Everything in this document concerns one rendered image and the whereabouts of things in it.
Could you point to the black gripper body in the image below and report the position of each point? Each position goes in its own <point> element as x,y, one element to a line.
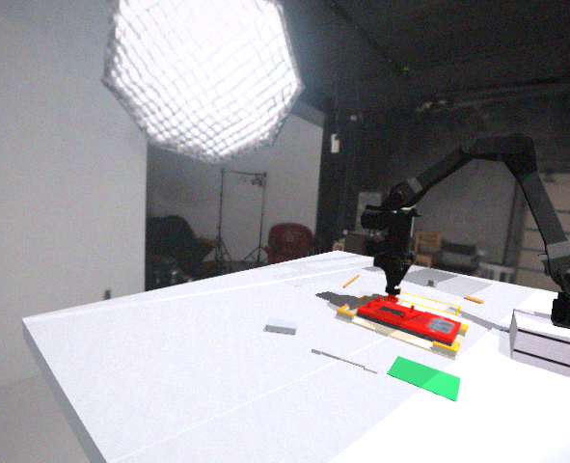
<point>398,246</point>

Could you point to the green flat rectangle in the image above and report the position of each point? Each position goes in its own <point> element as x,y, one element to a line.
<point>424,377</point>

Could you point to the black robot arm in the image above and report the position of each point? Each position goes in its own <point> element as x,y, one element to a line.
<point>518,153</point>

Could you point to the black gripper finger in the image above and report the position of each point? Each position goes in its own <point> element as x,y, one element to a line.
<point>392,277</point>
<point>406,267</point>

